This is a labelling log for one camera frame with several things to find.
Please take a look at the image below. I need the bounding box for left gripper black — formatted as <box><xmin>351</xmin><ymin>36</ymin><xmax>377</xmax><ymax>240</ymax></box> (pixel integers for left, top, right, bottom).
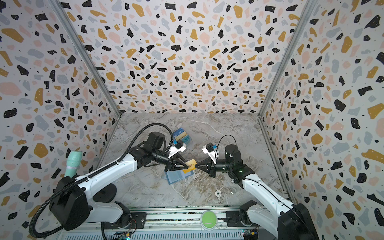
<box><xmin>154</xmin><ymin>150</ymin><xmax>191</xmax><ymax>172</ymax></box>

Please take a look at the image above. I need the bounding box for gold yellow credit card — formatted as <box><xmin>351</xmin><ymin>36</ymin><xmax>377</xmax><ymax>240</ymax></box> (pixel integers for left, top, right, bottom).
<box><xmin>183</xmin><ymin>159</ymin><xmax>197</xmax><ymax>174</ymax></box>

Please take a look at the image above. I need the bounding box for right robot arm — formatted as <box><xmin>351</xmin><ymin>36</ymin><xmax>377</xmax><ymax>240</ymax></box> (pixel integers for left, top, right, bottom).
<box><xmin>195</xmin><ymin>143</ymin><xmax>319</xmax><ymax>240</ymax></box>

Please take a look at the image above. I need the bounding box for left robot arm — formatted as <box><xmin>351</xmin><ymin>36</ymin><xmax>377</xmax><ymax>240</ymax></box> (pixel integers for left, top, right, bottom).
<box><xmin>49</xmin><ymin>132</ymin><xmax>188</xmax><ymax>231</ymax></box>

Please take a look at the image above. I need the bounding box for white poker chip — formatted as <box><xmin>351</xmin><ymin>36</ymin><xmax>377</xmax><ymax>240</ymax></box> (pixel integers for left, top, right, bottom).
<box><xmin>215</xmin><ymin>190</ymin><xmax>222</xmax><ymax>198</ymax></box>

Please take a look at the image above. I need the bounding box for green push button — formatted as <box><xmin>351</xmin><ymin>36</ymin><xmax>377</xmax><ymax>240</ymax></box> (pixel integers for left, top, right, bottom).
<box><xmin>200</xmin><ymin>211</ymin><xmax>218</xmax><ymax>231</ymax></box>

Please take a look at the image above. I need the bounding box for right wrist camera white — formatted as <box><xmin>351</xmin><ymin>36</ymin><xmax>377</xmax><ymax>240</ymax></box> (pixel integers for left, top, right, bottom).
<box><xmin>202</xmin><ymin>143</ymin><xmax>219</xmax><ymax>164</ymax></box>

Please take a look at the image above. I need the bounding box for aluminium front rail frame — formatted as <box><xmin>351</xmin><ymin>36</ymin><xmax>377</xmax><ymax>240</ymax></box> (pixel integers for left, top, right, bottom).
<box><xmin>53</xmin><ymin>206</ymin><xmax>275</xmax><ymax>240</ymax></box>

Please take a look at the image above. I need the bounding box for mint green cylinder handle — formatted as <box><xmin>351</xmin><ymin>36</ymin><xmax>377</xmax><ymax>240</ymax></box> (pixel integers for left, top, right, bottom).
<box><xmin>64</xmin><ymin>151</ymin><xmax>83</xmax><ymax>178</ymax></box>

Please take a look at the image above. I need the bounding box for left black corrugated cable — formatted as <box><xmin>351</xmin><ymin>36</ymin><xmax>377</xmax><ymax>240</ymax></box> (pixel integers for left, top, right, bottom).
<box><xmin>28</xmin><ymin>122</ymin><xmax>175</xmax><ymax>239</ymax></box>

